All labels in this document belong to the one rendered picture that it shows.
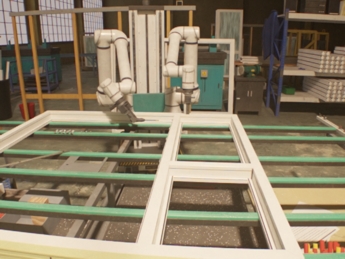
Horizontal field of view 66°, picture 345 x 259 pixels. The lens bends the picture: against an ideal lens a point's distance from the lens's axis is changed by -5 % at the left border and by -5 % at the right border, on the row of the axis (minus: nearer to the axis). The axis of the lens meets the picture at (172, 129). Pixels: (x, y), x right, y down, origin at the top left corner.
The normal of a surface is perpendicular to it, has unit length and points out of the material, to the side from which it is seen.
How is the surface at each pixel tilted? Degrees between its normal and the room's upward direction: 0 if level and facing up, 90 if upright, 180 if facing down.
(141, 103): 90
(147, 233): 0
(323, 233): 0
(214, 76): 90
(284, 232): 0
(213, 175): 90
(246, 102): 90
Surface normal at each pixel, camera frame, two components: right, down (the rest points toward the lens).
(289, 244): 0.00, -0.95
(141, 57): 0.13, 0.32
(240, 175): -0.08, 0.32
